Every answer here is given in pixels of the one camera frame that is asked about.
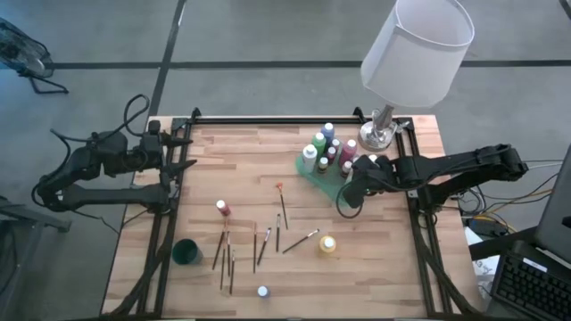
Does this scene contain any grey side table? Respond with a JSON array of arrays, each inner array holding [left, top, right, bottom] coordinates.
[[0, 195, 72, 321]]

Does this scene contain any grey laptop screen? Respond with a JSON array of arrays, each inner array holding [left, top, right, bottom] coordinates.
[[534, 144, 571, 264]]

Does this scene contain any black floor fan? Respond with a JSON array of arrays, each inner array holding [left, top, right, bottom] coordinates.
[[0, 17, 70, 95]]

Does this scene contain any large green paint bottle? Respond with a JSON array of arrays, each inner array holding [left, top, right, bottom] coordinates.
[[310, 132, 328, 157]]

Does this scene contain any white printed paper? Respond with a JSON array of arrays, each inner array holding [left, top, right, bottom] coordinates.
[[463, 226, 501, 295]]

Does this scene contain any black keyboard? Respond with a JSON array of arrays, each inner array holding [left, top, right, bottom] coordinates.
[[490, 249, 571, 321]]

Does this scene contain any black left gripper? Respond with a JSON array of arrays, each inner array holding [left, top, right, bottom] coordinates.
[[138, 119, 199, 191]]

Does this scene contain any yellow floor cable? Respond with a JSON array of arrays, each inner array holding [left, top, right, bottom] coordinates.
[[484, 189, 554, 215]]

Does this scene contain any large pink paint bottle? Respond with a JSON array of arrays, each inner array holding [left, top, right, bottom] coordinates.
[[337, 138, 359, 169]]

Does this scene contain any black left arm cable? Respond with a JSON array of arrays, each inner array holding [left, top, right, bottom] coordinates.
[[48, 93, 153, 144]]

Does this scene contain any large bright yellow paint bottle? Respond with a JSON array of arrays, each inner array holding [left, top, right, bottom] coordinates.
[[318, 235, 338, 255]]

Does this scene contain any orange bristle paintbrush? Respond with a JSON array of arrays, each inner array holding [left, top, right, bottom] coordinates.
[[275, 181, 289, 231]]

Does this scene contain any dark box on floor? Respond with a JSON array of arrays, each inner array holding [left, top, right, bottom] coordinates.
[[466, 216, 509, 238]]

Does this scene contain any dark green cup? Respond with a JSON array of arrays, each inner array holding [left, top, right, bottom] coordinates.
[[171, 238, 204, 267]]

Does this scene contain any black desk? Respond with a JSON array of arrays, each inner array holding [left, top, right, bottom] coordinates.
[[468, 226, 571, 321]]

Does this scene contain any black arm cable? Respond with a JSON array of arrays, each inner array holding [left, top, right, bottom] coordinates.
[[48, 93, 153, 144], [334, 180, 366, 220]]

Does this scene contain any white shade chrome table lamp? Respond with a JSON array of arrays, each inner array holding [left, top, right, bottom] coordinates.
[[358, 0, 476, 152]]

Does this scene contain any white floor cable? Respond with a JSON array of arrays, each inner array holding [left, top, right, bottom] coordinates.
[[525, 160, 566, 171]]

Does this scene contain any long black handle paintbrush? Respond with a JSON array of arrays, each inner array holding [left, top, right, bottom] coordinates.
[[281, 228, 321, 255]]

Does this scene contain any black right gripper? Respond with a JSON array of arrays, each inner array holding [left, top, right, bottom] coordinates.
[[342, 154, 398, 210]]

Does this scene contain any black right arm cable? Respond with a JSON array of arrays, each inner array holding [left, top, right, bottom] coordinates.
[[334, 180, 366, 220]]

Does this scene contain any black handle silver ferrule paintbrush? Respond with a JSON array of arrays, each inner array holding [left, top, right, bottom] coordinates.
[[259, 226, 273, 268]]

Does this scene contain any green translucent plastic bin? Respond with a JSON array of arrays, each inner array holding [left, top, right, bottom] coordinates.
[[294, 146, 358, 207]]

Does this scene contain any large white paint bottle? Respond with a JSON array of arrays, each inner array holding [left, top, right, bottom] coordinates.
[[302, 144, 319, 174]]

